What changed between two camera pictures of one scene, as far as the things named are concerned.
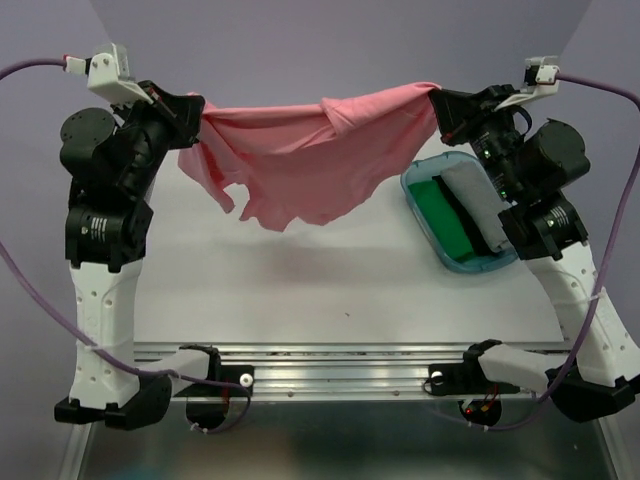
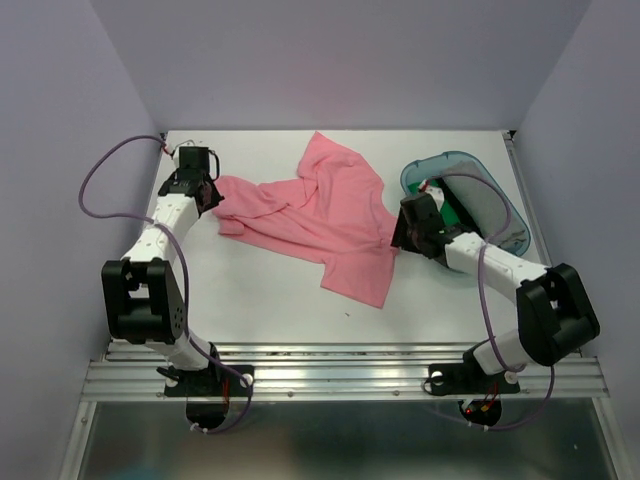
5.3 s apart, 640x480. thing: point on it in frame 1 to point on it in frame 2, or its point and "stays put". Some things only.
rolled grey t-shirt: (485, 201) stays put
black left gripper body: (160, 124) to (209, 177)
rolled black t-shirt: (479, 244) stays put
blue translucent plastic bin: (431, 165) stays put
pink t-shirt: (295, 163) to (334, 212)
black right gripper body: (481, 124) to (405, 235)
